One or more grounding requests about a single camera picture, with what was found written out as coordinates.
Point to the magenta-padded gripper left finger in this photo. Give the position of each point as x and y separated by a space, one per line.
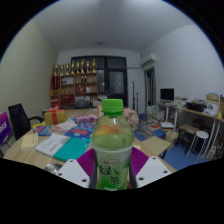
85 163

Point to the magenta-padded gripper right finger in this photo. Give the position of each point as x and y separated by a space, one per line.
141 163

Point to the green tea plastic bottle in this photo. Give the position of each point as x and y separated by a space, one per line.
112 146

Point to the teal book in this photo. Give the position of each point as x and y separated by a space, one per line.
71 149

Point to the light wooden side table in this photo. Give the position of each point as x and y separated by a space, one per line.
155 145

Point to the blue printed book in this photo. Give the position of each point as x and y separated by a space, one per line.
80 130

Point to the white printed booklet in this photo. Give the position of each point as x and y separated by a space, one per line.
51 145

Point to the pink wrapped pack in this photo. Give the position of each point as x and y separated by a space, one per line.
85 119

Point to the pink flower bouquet pot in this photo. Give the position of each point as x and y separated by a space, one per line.
130 116

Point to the pile of books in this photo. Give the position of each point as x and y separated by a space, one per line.
155 115

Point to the colourful printed book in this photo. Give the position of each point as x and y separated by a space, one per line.
42 130

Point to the tan carton box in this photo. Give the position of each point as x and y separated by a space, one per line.
99 111

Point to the yellow gift box red ribbon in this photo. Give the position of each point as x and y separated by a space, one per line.
55 117

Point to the brown wooden stool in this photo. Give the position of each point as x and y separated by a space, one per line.
189 128

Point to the beige flat block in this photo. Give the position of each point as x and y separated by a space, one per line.
29 141

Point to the white round stool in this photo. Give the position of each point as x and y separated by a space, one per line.
201 134

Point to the black tripod stand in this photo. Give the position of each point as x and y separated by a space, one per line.
133 96

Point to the computer monitor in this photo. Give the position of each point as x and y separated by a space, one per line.
167 94

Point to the long wooden side desk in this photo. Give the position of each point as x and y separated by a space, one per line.
196 111

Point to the wooden shelf unit with trophies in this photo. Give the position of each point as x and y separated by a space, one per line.
71 88

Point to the black case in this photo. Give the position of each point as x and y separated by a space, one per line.
195 106

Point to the black office chair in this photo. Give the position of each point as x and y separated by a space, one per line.
20 120

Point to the dark glass door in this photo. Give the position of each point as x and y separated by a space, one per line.
115 81

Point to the purple sign board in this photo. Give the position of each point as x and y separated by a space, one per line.
5 128

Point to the white wall air conditioner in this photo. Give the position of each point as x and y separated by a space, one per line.
148 60

